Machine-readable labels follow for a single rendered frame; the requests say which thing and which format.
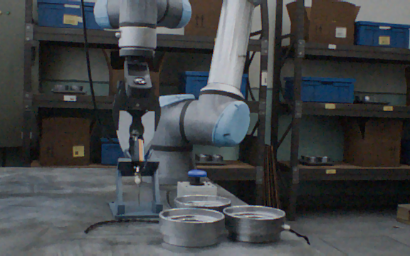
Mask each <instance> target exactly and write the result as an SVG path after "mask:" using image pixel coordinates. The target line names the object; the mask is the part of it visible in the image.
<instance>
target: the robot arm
mask: <svg viewBox="0 0 410 256"><path fill-rule="evenodd" d="M221 1H222V3H223V4H222V8H221V15H220V19H219V27H218V31H217V35H216V42H215V46H214V54H213V58H212V62H211V69H210V73H209V81H208V85H207V86H206V87H204V88H202V89H201V90H200V93H199V100H195V98H194V96H193V95H191V94H182V95H172V96H164V97H160V96H156V93H155V90H156V89H157V87H156V86H154V82H152V81H150V77H149V69H148V65H147V62H145V58H154V54H155V51H154V49H156V44H157V28H168V29H180V28H183V27H184V26H185V25H187V24H188V22H189V20H190V18H191V5H190V3H189V2H188V0H98V1H97V2H96V4H95V8H94V14H95V20H96V21H97V23H98V25H99V26H100V27H101V28H105V29H113V30H117V29H119V30H120V33H116V36H117V37H120V40H119V47H120V48H121V49H120V56H123V57H125V60H126V61H125V66H124V75H125V80H120V81H117V94H116V95H115V102H114V104H112V117H114V121H115V125H116V127H117V135H118V138H119V140H120V145H121V148H122V150H123V151H124V150H125V149H126V150H127V151H128V153H129V150H130V145H129V138H130V133H129V127H130V125H131V124H132V120H133V117H132V116H131V115H130V114H128V113H127V111H126V109H125V107H127V109H128V110H131V108H132V107H141V108H142V109H143V110H145V113H144V114H143V115H142V116H141V117H140V119H141V124H142V126H143V133H142V138H143V150H144V155H145V154H146V153H147V151H148V150H149V151H150V150H152V149H153V152H152V156H151V157H150V158H151V159H159V160H160V163H159V167H158V169H157V171H158V180H159V185H163V186H178V181H194V177H191V176H188V173H189V171H193V170H197V168H196V163H195V160H194V156H193V144H200V145H209V146H216V147H218V148H223V147H233V146H235V145H237V144H238V143H239V142H242V140H243V139H244V137H245V135H246V133H247V131H248V126H249V122H250V117H249V114H250V112H249V108H248V105H247V104H246V103H244V97H243V95H242V94H241V92H240V91H239V90H240V87H241V83H242V78H243V70H244V66H245V61H246V54H247V49H248V42H249V36H250V32H251V24H252V20H253V12H254V8H255V7H257V6H259V5H260V4H261V0H221ZM147 107H148V108H147ZM146 108H147V110H146Z"/></svg>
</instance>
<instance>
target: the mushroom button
mask: <svg viewBox="0 0 410 256"><path fill-rule="evenodd" d="M188 176H191V177H194V183H200V177H206V176H207V172H205V171H200V170H193V171H189V173H188Z"/></svg>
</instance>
